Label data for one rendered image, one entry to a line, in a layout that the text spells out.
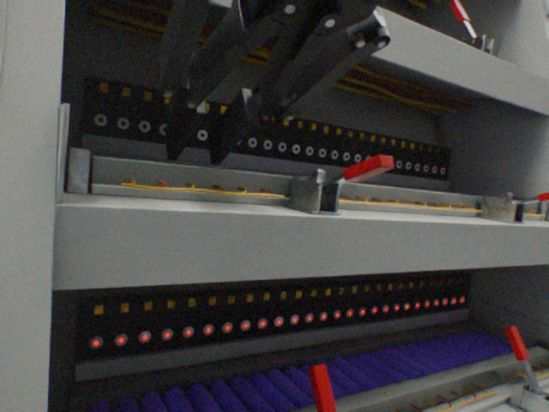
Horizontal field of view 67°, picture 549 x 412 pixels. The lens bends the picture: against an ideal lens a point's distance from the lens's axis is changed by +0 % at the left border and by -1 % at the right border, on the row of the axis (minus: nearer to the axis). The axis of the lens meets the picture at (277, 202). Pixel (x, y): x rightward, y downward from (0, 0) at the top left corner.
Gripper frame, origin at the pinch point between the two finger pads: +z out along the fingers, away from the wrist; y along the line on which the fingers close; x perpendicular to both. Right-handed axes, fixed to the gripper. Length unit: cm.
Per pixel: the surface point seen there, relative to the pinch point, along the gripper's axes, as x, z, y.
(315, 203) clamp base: 7.7, -3.5, -6.3
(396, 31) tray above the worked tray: -9.6, -7.0, -17.8
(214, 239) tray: 10.5, -3.3, 1.9
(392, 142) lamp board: -8.3, 8.6, -32.5
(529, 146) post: -5, -1, -50
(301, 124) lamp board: -8.4, 8.3, -16.5
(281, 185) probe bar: 4.7, -0.1, -6.0
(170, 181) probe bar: 5.1, 0.0, 3.3
